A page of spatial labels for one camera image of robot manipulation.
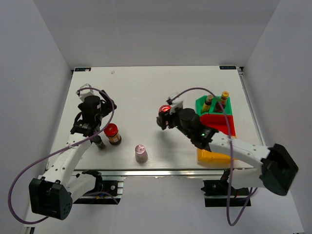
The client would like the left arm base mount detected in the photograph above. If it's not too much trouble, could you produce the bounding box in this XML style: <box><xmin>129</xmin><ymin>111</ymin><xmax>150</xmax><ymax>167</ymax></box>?
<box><xmin>67</xmin><ymin>170</ymin><xmax>124</xmax><ymax>205</ymax></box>

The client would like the red lid jar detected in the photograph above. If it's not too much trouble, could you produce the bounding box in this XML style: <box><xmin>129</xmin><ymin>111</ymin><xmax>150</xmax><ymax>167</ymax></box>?
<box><xmin>158</xmin><ymin>105</ymin><xmax>171</xmax><ymax>118</ymax></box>
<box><xmin>104</xmin><ymin>123</ymin><xmax>121</xmax><ymax>146</ymax></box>

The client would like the right blue table label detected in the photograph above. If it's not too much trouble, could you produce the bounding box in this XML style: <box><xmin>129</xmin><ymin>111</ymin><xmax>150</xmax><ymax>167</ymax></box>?
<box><xmin>219</xmin><ymin>65</ymin><xmax>237</xmax><ymax>70</ymax></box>

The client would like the left blue table label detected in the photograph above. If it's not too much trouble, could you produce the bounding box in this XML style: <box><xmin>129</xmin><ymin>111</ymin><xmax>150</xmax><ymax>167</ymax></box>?
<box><xmin>74</xmin><ymin>67</ymin><xmax>91</xmax><ymax>72</ymax></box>

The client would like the black cap spice jar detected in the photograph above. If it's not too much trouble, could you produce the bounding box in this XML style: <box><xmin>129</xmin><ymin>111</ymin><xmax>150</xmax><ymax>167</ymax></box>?
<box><xmin>93</xmin><ymin>136</ymin><xmax>106</xmax><ymax>150</ymax></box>

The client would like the red plastic bin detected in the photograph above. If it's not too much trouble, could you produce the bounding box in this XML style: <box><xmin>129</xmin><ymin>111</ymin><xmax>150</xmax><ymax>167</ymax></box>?
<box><xmin>200</xmin><ymin>114</ymin><xmax>236</xmax><ymax>137</ymax></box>

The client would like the pink cap spice shaker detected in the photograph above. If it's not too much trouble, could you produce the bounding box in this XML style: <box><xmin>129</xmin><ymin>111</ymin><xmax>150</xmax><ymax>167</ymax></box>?
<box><xmin>135</xmin><ymin>144</ymin><xmax>148</xmax><ymax>163</ymax></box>

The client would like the yellow plastic bin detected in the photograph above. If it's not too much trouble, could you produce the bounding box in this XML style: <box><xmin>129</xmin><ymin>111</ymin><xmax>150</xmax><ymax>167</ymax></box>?
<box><xmin>197</xmin><ymin>149</ymin><xmax>231</xmax><ymax>166</ymax></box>

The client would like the green plastic bin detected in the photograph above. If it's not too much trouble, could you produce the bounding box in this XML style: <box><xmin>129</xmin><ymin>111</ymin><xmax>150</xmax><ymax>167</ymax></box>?
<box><xmin>195</xmin><ymin>95</ymin><xmax>234</xmax><ymax>117</ymax></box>

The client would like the aluminium table right rail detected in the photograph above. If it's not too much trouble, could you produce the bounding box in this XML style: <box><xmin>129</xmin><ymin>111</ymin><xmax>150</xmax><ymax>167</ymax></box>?
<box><xmin>237</xmin><ymin>67</ymin><xmax>266</xmax><ymax>146</ymax></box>

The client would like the yellow cap sauce bottle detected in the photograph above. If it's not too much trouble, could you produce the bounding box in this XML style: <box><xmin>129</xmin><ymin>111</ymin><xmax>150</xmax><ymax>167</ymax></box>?
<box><xmin>214</xmin><ymin>91</ymin><xmax>230</xmax><ymax>113</ymax></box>

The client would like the red lid jar front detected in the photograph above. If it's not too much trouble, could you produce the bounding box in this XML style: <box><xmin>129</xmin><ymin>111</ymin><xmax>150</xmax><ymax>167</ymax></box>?
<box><xmin>158</xmin><ymin>105</ymin><xmax>171</xmax><ymax>118</ymax></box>

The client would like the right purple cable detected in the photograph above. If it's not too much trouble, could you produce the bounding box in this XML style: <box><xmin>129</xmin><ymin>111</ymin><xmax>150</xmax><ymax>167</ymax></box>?
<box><xmin>168</xmin><ymin>87</ymin><xmax>256</xmax><ymax>227</ymax></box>

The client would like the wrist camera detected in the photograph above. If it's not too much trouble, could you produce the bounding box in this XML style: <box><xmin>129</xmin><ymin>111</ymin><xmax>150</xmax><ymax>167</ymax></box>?
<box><xmin>166</xmin><ymin>92</ymin><xmax>183</xmax><ymax>115</ymax></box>
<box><xmin>76</xmin><ymin>83</ymin><xmax>95</xmax><ymax>102</ymax></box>

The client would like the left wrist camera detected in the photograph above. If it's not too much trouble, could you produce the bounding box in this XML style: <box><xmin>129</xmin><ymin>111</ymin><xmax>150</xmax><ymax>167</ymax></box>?
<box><xmin>76</xmin><ymin>83</ymin><xmax>95</xmax><ymax>102</ymax></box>

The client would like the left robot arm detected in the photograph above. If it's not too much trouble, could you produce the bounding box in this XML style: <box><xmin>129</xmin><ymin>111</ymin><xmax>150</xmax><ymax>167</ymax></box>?
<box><xmin>29</xmin><ymin>90</ymin><xmax>117</xmax><ymax>220</ymax></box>

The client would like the blue table label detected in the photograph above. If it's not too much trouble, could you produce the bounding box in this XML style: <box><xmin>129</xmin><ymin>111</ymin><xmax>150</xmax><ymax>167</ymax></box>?
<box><xmin>219</xmin><ymin>65</ymin><xmax>237</xmax><ymax>70</ymax></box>
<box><xmin>74</xmin><ymin>67</ymin><xmax>91</xmax><ymax>72</ymax></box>

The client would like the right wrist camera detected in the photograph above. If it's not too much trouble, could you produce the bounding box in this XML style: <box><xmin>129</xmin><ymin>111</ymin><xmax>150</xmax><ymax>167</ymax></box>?
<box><xmin>166</xmin><ymin>92</ymin><xmax>183</xmax><ymax>115</ymax></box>

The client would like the small yellow label bottle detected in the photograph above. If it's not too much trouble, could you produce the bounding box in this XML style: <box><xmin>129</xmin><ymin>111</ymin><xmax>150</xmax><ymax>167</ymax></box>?
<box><xmin>201</xmin><ymin>95</ymin><xmax>214</xmax><ymax>113</ymax></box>

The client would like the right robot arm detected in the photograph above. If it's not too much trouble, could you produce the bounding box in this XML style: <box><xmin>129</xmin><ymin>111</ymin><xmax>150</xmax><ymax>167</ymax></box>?
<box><xmin>156</xmin><ymin>105</ymin><xmax>298</xmax><ymax>196</ymax></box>

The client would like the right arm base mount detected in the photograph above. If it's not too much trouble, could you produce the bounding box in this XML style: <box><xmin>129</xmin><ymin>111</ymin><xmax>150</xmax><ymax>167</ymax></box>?
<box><xmin>201</xmin><ymin>169</ymin><xmax>250</xmax><ymax>207</ymax></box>

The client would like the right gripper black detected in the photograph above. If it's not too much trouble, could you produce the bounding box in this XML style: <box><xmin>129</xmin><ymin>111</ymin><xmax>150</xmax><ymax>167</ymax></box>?
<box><xmin>157</xmin><ymin>106</ymin><xmax>193</xmax><ymax>139</ymax></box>

